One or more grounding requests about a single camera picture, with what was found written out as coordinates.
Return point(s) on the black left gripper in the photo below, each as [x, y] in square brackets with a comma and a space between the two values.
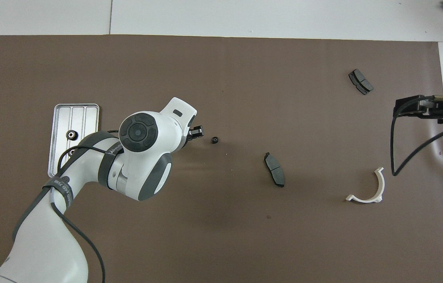
[190, 135]

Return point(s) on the small black bearing gear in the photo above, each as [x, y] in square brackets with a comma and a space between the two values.
[215, 140]

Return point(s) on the large black bearing gear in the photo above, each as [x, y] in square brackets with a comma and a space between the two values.
[72, 135]
[72, 151]

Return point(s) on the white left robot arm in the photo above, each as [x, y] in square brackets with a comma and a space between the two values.
[44, 236]

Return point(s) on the silver ribbed metal tray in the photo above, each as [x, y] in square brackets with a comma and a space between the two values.
[60, 125]

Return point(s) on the dark stacked brake pad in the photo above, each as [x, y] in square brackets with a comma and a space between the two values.
[360, 81]

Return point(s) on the brown paper table mat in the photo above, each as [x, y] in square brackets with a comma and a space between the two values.
[245, 78]

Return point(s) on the grey single brake pad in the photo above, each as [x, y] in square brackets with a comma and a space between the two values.
[274, 169]

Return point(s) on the white semicircular plastic clamp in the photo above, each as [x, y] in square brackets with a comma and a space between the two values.
[365, 200]

